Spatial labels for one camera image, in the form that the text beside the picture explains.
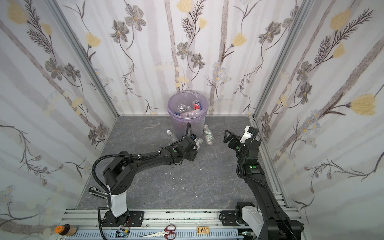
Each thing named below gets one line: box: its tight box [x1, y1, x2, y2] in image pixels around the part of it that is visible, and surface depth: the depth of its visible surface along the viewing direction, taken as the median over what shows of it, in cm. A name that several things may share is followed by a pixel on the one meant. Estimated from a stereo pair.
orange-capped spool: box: [55, 224, 78, 236], surface depth 67 cm
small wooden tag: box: [197, 226, 210, 234], surface depth 72 cm
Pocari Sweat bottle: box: [175, 102, 191, 115], surface depth 100 cm
